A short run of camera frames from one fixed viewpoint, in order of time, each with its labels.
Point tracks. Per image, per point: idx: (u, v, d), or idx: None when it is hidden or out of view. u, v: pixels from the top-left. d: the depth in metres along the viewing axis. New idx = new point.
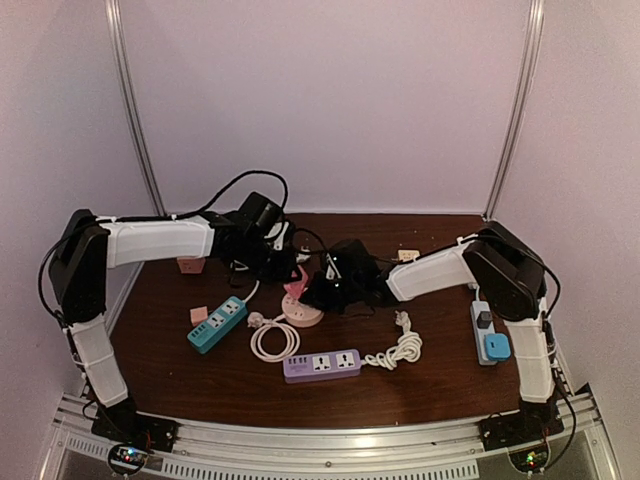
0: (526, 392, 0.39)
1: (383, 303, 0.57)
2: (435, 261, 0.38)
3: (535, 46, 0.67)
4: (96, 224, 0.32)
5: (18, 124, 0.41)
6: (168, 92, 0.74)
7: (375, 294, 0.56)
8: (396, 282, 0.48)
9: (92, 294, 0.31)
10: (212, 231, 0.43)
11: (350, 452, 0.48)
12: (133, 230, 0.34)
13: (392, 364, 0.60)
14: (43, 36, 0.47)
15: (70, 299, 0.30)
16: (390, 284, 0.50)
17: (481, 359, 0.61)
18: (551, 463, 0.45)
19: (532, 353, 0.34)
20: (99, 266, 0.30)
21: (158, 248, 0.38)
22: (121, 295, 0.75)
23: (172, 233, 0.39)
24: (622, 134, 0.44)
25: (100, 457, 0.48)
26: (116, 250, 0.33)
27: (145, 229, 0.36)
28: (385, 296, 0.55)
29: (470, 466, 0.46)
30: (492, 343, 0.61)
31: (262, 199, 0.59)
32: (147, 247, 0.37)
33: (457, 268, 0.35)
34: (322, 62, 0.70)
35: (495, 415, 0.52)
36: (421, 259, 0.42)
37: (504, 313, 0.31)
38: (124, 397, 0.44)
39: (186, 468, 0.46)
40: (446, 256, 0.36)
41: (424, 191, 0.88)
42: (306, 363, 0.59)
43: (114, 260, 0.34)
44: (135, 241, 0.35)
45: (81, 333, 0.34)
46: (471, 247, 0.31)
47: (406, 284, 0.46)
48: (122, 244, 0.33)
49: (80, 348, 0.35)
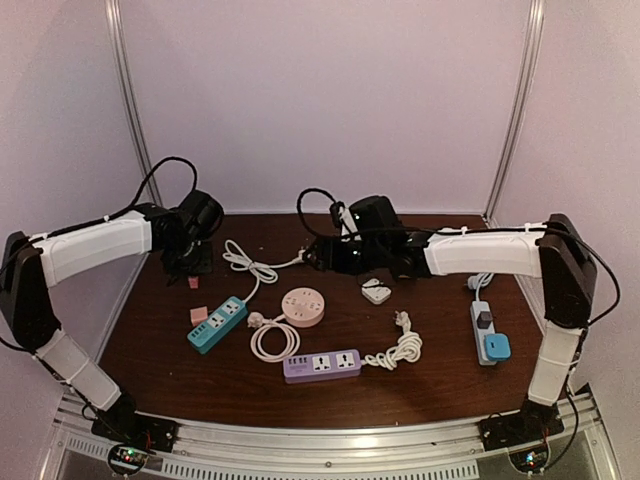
0: (535, 391, 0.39)
1: (413, 273, 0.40)
2: (494, 242, 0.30)
3: (535, 45, 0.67)
4: (26, 245, 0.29)
5: (16, 122, 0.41)
6: (167, 92, 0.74)
7: (403, 259, 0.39)
8: (436, 254, 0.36)
9: (42, 316, 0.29)
10: (148, 224, 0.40)
11: (349, 452, 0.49)
12: (68, 240, 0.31)
13: (392, 364, 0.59)
14: (44, 38, 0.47)
15: (21, 325, 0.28)
16: (427, 253, 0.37)
17: (481, 359, 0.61)
18: (551, 463, 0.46)
19: (561, 359, 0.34)
20: (40, 286, 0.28)
21: (98, 256, 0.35)
22: (120, 295, 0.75)
23: (110, 237, 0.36)
24: (622, 134, 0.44)
25: (101, 457, 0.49)
26: (55, 267, 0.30)
27: (81, 238, 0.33)
28: (419, 262, 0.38)
29: (470, 466, 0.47)
30: (492, 343, 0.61)
31: (202, 197, 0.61)
32: (90, 257, 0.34)
33: (521, 259, 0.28)
34: (322, 62, 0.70)
35: (495, 415, 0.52)
36: (487, 235, 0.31)
37: (565, 321, 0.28)
38: (119, 395, 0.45)
39: (186, 468, 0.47)
40: (509, 242, 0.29)
41: (424, 191, 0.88)
42: (306, 363, 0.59)
43: (59, 277, 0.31)
44: (75, 253, 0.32)
45: (47, 355, 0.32)
46: (549, 241, 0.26)
47: (447, 260, 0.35)
48: (61, 259, 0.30)
49: (55, 365, 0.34)
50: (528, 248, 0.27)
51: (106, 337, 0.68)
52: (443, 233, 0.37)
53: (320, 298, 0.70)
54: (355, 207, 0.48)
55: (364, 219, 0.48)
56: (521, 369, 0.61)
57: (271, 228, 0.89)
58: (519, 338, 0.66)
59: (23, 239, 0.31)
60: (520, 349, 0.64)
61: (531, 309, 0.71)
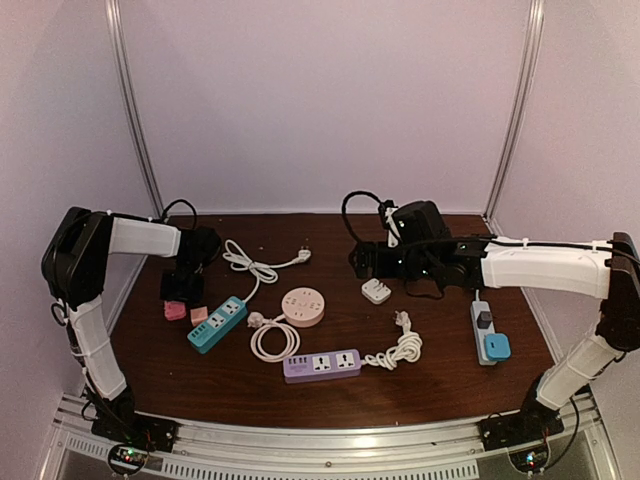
0: (541, 390, 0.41)
1: (467, 283, 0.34)
2: (557, 257, 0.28)
3: (536, 45, 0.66)
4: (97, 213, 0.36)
5: (14, 122, 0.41)
6: (167, 92, 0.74)
7: (456, 268, 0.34)
8: (496, 266, 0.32)
9: (94, 274, 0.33)
10: (178, 232, 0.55)
11: (350, 452, 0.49)
12: (127, 220, 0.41)
13: (392, 364, 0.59)
14: (44, 38, 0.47)
15: (76, 280, 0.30)
16: (486, 265, 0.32)
17: (481, 359, 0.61)
18: (551, 463, 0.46)
19: (588, 371, 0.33)
20: (100, 246, 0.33)
21: (141, 242, 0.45)
22: (122, 296, 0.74)
23: (152, 230, 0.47)
24: (623, 134, 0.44)
25: (100, 457, 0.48)
26: (117, 236, 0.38)
27: (134, 223, 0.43)
28: (474, 272, 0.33)
29: (470, 466, 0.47)
30: (492, 343, 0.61)
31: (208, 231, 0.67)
32: (134, 240, 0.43)
33: (588, 279, 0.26)
34: (322, 61, 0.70)
35: (494, 415, 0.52)
36: (554, 252, 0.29)
37: (625, 347, 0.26)
38: (124, 388, 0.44)
39: (186, 468, 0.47)
40: (574, 261, 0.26)
41: (424, 191, 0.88)
42: (306, 363, 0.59)
43: (114, 247, 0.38)
44: (128, 232, 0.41)
45: (82, 321, 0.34)
46: (620, 264, 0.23)
47: (504, 272, 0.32)
48: (121, 231, 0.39)
49: (82, 337, 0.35)
50: (597, 269, 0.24)
51: None
52: (500, 244, 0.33)
53: (320, 298, 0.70)
54: (399, 214, 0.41)
55: (409, 226, 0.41)
56: (522, 369, 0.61)
57: (271, 228, 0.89)
58: (519, 338, 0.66)
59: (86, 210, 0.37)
60: (520, 349, 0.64)
61: (531, 309, 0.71)
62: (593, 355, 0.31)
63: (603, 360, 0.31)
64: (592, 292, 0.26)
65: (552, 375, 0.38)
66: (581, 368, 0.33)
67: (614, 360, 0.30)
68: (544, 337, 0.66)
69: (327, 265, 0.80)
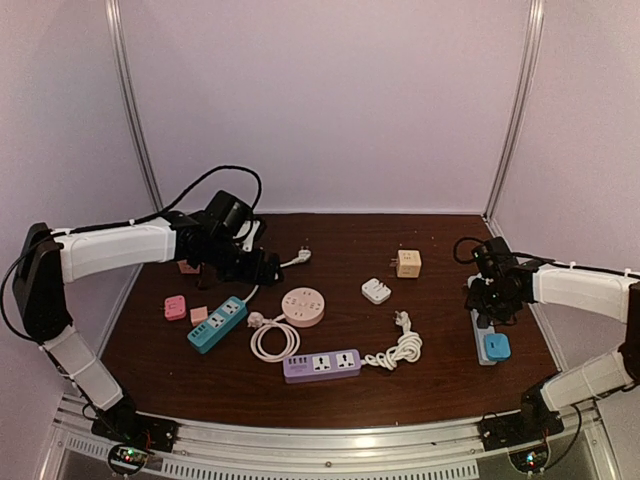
0: (547, 386, 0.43)
1: (524, 295, 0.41)
2: (596, 279, 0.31)
3: (535, 45, 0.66)
4: (47, 239, 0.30)
5: (14, 123, 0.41)
6: (167, 91, 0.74)
7: (512, 281, 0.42)
8: (543, 281, 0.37)
9: (55, 309, 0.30)
10: (173, 232, 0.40)
11: (349, 452, 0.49)
12: (89, 239, 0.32)
13: (391, 364, 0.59)
14: (44, 38, 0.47)
15: (30, 319, 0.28)
16: (537, 280, 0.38)
17: (481, 359, 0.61)
18: (551, 463, 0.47)
19: (595, 386, 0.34)
20: (55, 278, 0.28)
21: (117, 257, 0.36)
22: (121, 295, 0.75)
23: (132, 240, 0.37)
24: (623, 132, 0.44)
25: (101, 457, 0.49)
26: (73, 264, 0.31)
27: (102, 238, 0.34)
28: (527, 285, 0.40)
29: (470, 466, 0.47)
30: (492, 343, 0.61)
31: (229, 197, 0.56)
32: (106, 258, 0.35)
33: (614, 300, 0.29)
34: (322, 61, 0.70)
35: (491, 414, 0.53)
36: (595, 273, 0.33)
37: (634, 374, 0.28)
38: (121, 397, 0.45)
39: (186, 468, 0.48)
40: (607, 282, 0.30)
41: (424, 192, 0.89)
42: (306, 362, 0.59)
43: (78, 273, 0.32)
44: (93, 253, 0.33)
45: (55, 348, 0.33)
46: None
47: (550, 290, 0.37)
48: (80, 256, 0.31)
49: (62, 363, 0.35)
50: (622, 289, 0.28)
51: (106, 338, 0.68)
52: (556, 265, 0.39)
53: (319, 298, 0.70)
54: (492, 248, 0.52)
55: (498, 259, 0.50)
56: (521, 369, 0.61)
57: (271, 228, 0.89)
58: (519, 339, 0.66)
59: (47, 231, 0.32)
60: (519, 349, 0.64)
61: (530, 309, 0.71)
62: (604, 373, 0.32)
63: (611, 383, 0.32)
64: (622, 313, 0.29)
65: (564, 375, 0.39)
66: (590, 382, 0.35)
67: (621, 387, 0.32)
68: (544, 338, 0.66)
69: (327, 264, 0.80)
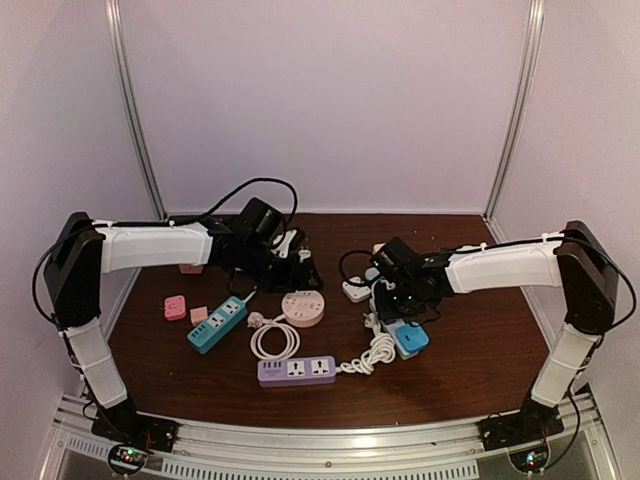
0: (535, 390, 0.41)
1: (437, 293, 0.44)
2: (515, 254, 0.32)
3: (535, 46, 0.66)
4: (89, 228, 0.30)
5: (14, 124, 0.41)
6: (168, 91, 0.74)
7: (426, 281, 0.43)
8: (458, 272, 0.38)
9: (88, 297, 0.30)
10: (211, 239, 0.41)
11: (350, 452, 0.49)
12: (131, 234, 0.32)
13: (368, 368, 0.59)
14: (44, 41, 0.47)
15: (61, 304, 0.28)
16: (449, 273, 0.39)
17: (403, 356, 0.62)
18: (551, 463, 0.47)
19: (572, 361, 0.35)
20: (93, 267, 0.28)
21: (153, 254, 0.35)
22: (121, 294, 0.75)
23: (170, 239, 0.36)
24: (623, 132, 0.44)
25: (101, 457, 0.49)
26: (111, 256, 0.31)
27: (143, 234, 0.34)
28: (441, 282, 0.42)
29: (470, 466, 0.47)
30: (407, 336, 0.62)
31: (264, 204, 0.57)
32: (142, 254, 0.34)
33: (542, 268, 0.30)
34: (322, 61, 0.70)
35: (494, 415, 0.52)
36: (507, 247, 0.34)
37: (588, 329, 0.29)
38: (125, 399, 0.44)
39: (185, 468, 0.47)
40: (529, 253, 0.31)
41: (423, 192, 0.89)
42: (280, 366, 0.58)
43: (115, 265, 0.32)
44: (132, 247, 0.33)
45: (76, 336, 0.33)
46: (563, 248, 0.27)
47: (469, 278, 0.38)
48: (118, 249, 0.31)
49: (77, 353, 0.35)
50: (546, 257, 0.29)
51: (106, 337, 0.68)
52: (461, 252, 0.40)
53: (320, 298, 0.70)
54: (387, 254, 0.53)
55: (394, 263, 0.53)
56: (521, 368, 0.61)
57: None
58: (519, 339, 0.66)
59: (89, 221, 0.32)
60: (519, 349, 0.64)
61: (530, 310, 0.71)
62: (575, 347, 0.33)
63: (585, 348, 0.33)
64: (557, 279, 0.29)
65: (542, 375, 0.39)
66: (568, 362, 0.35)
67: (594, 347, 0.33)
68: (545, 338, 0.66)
69: (326, 264, 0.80)
